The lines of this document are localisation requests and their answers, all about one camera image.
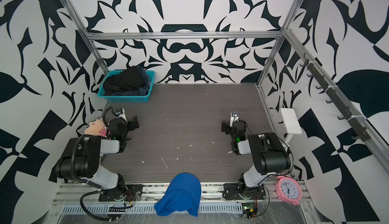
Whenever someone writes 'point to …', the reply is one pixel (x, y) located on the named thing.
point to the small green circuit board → (247, 210)
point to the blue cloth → (183, 193)
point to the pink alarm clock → (288, 190)
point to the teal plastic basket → (138, 98)
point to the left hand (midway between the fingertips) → (127, 115)
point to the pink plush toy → (98, 127)
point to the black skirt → (129, 78)
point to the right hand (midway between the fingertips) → (234, 118)
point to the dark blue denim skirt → (143, 90)
